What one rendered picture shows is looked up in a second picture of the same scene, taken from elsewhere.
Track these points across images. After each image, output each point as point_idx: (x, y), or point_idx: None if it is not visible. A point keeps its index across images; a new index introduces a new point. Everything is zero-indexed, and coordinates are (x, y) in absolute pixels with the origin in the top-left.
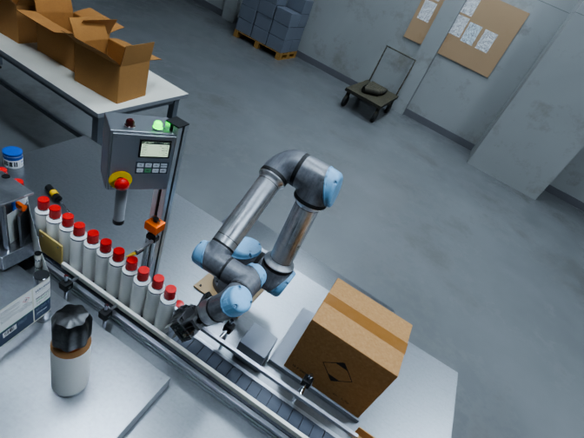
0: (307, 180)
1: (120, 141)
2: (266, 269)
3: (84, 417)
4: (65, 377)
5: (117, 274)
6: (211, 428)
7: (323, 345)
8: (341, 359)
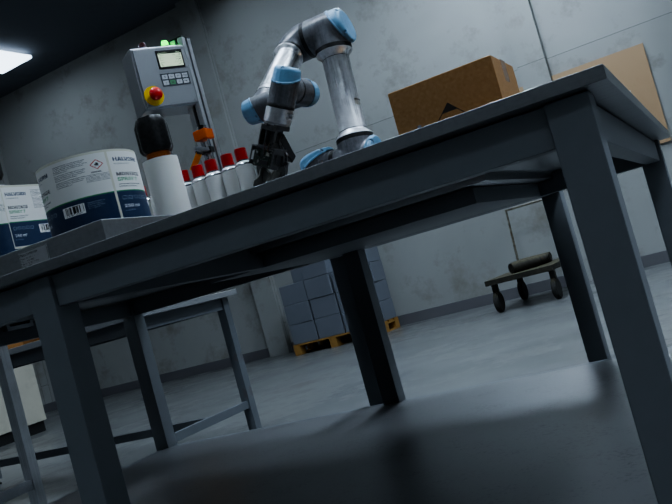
0: (313, 27)
1: (140, 56)
2: (342, 143)
3: None
4: (167, 189)
5: (191, 196)
6: None
7: (417, 108)
8: (441, 103)
